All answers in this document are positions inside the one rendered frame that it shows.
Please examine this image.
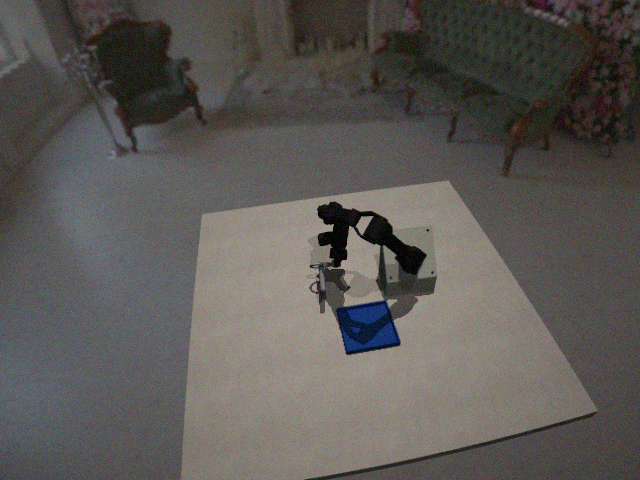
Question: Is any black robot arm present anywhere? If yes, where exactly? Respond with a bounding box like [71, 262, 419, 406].
[317, 201, 427, 276]

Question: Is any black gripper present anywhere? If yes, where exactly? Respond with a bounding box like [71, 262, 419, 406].
[330, 227, 349, 268]

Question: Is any dark grey ring with tab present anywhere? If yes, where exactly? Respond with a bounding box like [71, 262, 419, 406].
[309, 260, 334, 268]

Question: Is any blue tray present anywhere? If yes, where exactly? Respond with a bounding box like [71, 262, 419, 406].
[337, 300, 401, 354]

